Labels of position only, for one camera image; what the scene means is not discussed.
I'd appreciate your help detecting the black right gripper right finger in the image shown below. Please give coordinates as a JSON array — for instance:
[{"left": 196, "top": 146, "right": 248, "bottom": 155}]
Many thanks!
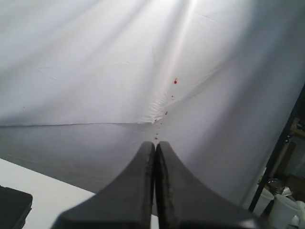
[{"left": 155, "top": 141, "right": 264, "bottom": 229}]

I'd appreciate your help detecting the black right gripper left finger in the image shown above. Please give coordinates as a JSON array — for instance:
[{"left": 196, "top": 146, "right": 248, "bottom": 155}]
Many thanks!
[{"left": 53, "top": 142, "right": 155, "bottom": 229}]

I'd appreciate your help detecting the black plastic carrying case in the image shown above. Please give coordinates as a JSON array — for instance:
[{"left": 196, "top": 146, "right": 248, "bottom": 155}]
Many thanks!
[{"left": 0, "top": 186, "right": 33, "bottom": 229}]

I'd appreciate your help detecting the white bucket left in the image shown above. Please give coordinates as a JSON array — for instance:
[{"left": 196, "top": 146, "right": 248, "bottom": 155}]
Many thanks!
[{"left": 253, "top": 188, "right": 274, "bottom": 217}]

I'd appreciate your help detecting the white bucket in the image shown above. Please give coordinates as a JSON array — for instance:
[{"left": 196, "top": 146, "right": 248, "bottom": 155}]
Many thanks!
[
  {"left": 268, "top": 194, "right": 299, "bottom": 229},
  {"left": 253, "top": 188, "right": 274, "bottom": 217}
]

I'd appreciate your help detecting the metal pot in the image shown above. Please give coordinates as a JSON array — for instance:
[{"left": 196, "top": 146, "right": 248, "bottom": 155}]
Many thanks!
[{"left": 266, "top": 178, "right": 285, "bottom": 195}]

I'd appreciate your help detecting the white bucket right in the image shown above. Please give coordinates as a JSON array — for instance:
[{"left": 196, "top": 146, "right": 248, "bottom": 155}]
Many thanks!
[{"left": 268, "top": 194, "right": 299, "bottom": 229}]

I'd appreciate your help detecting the white backdrop cloth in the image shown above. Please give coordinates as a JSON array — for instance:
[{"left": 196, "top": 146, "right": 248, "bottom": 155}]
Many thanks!
[{"left": 0, "top": 0, "right": 305, "bottom": 208}]

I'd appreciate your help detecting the black backdrop stand pole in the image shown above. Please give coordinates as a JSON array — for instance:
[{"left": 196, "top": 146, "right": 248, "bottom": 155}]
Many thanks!
[{"left": 248, "top": 85, "right": 305, "bottom": 212}]

